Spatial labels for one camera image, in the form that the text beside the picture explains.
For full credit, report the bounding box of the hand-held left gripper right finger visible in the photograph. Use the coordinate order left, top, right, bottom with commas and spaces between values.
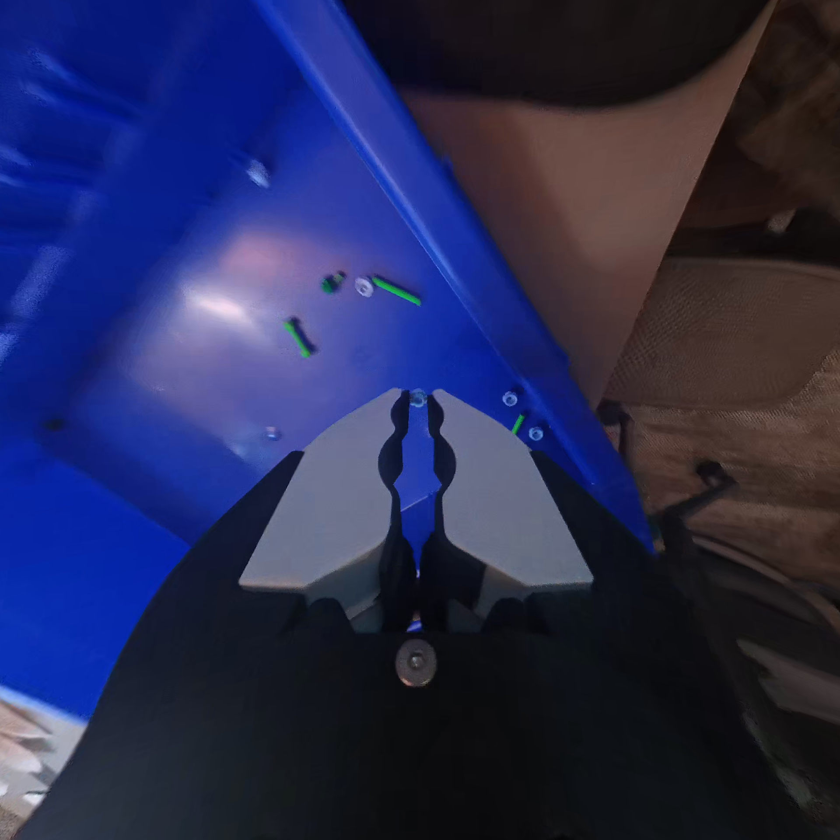
419, 387, 596, 632

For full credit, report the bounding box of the blue plastic bin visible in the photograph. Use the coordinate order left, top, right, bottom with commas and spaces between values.
0, 0, 658, 723

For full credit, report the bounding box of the green and black lego rod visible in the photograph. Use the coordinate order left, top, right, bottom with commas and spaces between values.
282, 317, 317, 359

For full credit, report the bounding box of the black rounded mat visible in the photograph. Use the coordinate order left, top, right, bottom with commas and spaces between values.
340, 0, 780, 110

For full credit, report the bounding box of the long green lego rod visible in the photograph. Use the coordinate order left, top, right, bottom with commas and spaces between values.
371, 274, 423, 308

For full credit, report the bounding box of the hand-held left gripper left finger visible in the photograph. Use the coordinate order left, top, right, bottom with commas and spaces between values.
238, 387, 418, 634

